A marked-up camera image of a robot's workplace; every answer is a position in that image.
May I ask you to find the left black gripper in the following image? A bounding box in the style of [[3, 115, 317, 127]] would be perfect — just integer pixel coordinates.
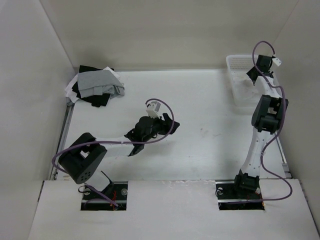
[[142, 113, 179, 143]]

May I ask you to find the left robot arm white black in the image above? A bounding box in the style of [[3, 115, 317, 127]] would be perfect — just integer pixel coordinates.
[[58, 113, 180, 200]]

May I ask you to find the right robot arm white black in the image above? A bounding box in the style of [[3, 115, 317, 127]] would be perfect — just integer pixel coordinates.
[[231, 55, 289, 198]]

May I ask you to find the black folded tank top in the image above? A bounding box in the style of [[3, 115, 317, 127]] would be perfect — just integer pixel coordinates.
[[71, 65, 110, 108]]

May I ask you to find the grey folded tank top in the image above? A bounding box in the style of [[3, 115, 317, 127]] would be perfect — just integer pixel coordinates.
[[77, 69, 125, 98]]

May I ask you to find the white folded tank top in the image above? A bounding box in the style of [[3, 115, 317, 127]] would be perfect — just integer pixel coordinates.
[[64, 67, 120, 105]]

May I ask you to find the white plastic mesh basket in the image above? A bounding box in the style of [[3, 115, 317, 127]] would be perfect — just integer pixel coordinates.
[[225, 53, 282, 108]]

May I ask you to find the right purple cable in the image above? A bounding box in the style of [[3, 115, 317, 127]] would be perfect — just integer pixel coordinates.
[[222, 41, 293, 205]]

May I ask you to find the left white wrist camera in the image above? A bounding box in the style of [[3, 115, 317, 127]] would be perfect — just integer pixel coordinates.
[[146, 101, 161, 119]]

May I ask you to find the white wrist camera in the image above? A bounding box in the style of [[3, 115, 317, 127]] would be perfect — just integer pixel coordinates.
[[146, 101, 161, 119], [271, 56, 282, 69]]

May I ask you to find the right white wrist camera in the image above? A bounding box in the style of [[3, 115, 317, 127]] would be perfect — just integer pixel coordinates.
[[271, 56, 282, 69]]

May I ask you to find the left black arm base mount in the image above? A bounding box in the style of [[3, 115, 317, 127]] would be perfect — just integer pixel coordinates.
[[78, 181, 129, 211]]

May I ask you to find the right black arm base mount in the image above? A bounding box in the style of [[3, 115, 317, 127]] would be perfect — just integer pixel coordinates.
[[215, 181, 265, 211]]

